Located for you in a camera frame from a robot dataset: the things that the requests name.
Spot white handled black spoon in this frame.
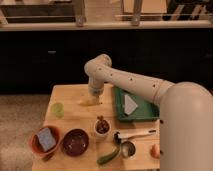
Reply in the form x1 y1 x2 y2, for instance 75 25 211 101
114 130 157 140

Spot purple bowl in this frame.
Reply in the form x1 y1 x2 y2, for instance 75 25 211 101
62 129 89 157

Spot orange bowl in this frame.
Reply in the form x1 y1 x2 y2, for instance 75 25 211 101
29 125 61 157

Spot white cup with contents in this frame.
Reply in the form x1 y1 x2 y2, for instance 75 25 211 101
94 116 110 137

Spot yellow banana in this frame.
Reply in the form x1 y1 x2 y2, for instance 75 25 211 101
80 97 101 106

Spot blue sponge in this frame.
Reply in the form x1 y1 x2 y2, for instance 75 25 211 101
37 127 56 151

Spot grey wedge block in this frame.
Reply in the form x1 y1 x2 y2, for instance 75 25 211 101
124 94 138 115

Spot small metal cup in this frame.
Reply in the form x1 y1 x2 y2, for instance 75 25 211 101
121 141 136 158

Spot green cucumber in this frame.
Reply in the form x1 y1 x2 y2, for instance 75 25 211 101
97 145 120 165

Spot wooden table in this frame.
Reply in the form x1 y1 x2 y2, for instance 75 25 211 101
32 84 160 171

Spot orange fruit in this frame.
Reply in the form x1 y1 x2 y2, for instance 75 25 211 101
150 144 160 158

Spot green plastic tray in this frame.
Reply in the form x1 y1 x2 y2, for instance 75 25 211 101
114 87 159 122

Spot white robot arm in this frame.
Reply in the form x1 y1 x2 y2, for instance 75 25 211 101
84 54 213 171

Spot green plastic cup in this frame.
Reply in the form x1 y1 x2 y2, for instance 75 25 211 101
50 102 64 118

